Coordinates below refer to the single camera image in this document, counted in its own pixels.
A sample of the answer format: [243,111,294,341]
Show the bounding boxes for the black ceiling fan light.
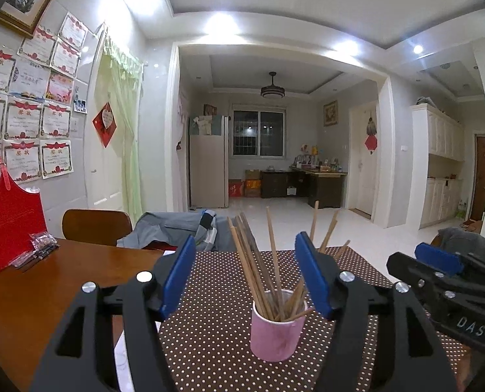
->
[260,72,286,99]

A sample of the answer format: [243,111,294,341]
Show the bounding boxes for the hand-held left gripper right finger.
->
[295,232,458,392]

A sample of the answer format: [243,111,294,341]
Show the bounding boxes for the white tall cabinet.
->
[410,104,466,229]

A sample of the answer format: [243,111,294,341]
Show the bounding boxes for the white door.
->
[349,102,380,217]

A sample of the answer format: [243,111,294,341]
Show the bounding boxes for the pink cup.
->
[250,289,309,362]

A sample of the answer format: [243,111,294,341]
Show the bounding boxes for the white underlay sheet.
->
[114,327,137,392]

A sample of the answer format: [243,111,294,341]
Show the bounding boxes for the wall of award certificates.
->
[0,12,89,182]

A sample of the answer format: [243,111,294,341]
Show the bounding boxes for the bundle of wooden chopsticks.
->
[226,201,351,322]

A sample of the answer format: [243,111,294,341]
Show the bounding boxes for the pale green curtain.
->
[97,35,145,223]

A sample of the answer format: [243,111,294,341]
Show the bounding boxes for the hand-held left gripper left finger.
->
[30,235,197,392]

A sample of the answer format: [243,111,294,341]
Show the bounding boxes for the gold framed picture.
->
[323,101,338,127]

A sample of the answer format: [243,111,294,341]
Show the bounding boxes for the brown door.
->
[473,133,485,221]

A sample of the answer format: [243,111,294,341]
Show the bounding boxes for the brown polka dot tablecloth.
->
[116,247,472,392]

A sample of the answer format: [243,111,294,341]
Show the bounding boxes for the chopsticks standing in cup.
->
[189,115,229,209]

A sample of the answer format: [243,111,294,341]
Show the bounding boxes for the dark wooden desk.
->
[261,168,348,209]

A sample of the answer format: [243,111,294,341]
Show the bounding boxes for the clear plastic bag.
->
[13,232,60,269]

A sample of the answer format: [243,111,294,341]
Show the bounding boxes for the dark jacket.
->
[438,227,485,260]

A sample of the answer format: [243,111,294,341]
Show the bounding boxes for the cluster of bottles and boxes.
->
[293,144,343,172]

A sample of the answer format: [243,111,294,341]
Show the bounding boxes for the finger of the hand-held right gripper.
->
[387,252,485,309]
[415,242,485,286]

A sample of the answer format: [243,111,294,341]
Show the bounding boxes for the red diamond heart decoration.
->
[92,102,116,148]

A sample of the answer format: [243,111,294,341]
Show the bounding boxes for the barred window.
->
[232,108,287,158]

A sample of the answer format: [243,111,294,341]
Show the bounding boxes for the red felt bag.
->
[0,155,49,279]

